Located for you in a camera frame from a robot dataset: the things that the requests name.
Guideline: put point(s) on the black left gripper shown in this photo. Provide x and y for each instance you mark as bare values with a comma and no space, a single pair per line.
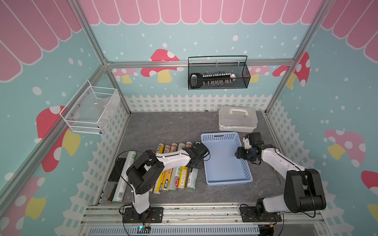
200,165

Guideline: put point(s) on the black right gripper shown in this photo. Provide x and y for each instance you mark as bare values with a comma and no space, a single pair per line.
239,151

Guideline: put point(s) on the light blue plastic basket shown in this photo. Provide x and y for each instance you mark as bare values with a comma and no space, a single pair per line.
223,167

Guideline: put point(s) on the yellow red plastic wrap roll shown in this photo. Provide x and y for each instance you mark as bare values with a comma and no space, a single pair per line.
184,169

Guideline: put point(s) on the clear grape plastic wrap roll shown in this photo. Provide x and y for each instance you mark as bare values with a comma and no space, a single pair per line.
175,175

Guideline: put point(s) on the white green 300 wrap roll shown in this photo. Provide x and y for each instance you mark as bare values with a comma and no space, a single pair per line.
122,184

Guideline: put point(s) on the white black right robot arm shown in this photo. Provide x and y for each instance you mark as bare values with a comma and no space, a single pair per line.
303,189

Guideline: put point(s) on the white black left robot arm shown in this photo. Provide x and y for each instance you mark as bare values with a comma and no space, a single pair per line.
145,171

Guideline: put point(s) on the yellow red chef wrap roll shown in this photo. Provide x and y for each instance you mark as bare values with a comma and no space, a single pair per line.
168,173

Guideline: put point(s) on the white lidded storage box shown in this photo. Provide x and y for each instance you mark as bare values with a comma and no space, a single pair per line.
237,119

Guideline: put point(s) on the black socket bit holder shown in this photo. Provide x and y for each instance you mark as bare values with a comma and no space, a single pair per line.
197,80

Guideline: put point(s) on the black flat tool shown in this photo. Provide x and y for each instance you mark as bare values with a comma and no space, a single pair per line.
117,170

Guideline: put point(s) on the small green circuit board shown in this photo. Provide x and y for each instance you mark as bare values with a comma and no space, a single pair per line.
143,229

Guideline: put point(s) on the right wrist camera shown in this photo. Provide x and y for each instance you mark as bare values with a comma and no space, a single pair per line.
246,142

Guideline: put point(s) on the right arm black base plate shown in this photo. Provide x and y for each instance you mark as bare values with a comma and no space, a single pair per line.
250,214

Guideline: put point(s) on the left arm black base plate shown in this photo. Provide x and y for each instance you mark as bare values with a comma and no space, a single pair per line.
151,215

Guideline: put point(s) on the black wire mesh wall basket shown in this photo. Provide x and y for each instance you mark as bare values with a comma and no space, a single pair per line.
221,64

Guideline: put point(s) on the white slotted cable duct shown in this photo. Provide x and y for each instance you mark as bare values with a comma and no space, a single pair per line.
178,230

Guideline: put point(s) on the white wire mesh wall basket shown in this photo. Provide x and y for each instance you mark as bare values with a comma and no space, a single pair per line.
91,110

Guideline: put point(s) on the aluminium front rail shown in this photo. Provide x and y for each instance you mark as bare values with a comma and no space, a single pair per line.
193,214

